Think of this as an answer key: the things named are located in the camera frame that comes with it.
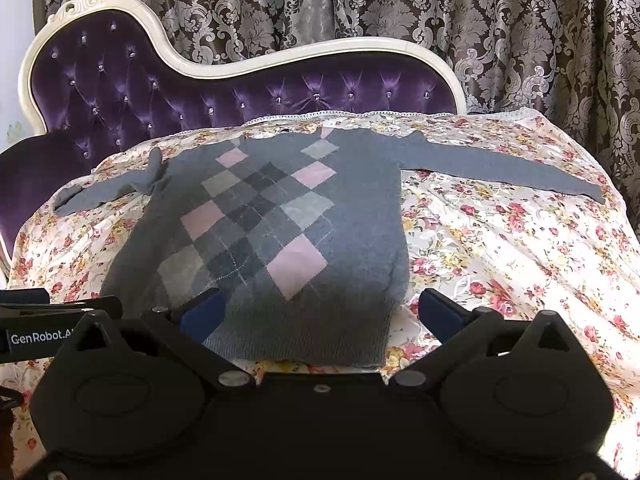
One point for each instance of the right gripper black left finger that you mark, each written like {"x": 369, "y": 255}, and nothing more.
{"x": 183, "y": 330}

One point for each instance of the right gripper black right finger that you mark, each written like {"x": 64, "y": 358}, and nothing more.
{"x": 462, "y": 334}

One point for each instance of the grey argyle knit sweater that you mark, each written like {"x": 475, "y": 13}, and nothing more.
{"x": 301, "y": 232}

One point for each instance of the floral bed cover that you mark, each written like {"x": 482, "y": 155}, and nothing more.
{"x": 515, "y": 250}

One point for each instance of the purple tufted chaise sofa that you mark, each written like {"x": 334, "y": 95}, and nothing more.
{"x": 101, "y": 76}

